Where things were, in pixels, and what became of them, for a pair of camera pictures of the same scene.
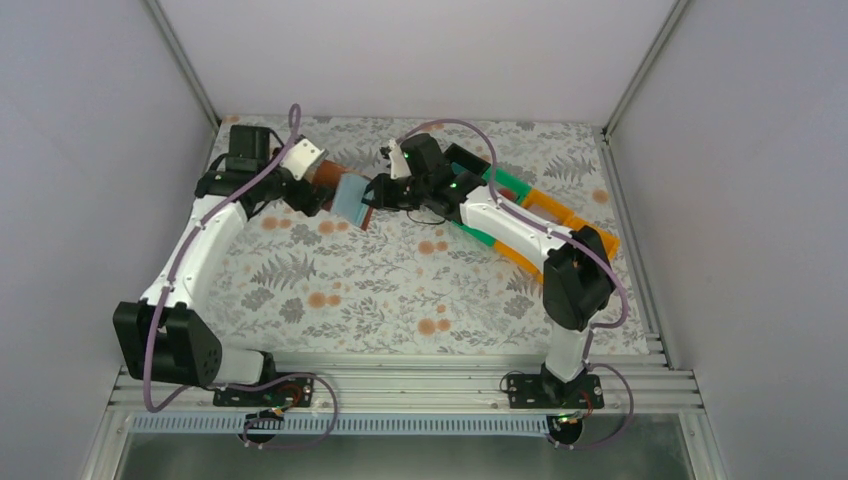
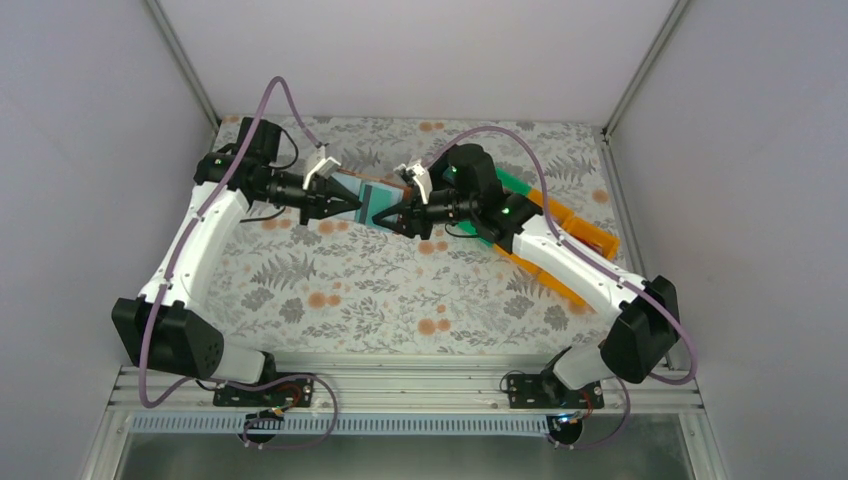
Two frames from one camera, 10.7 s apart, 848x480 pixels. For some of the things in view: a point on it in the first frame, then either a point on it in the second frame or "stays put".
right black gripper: (379, 184) → (413, 217)
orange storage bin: (559, 214) stays put
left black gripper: (310, 208) stays put
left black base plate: (296, 392) stays put
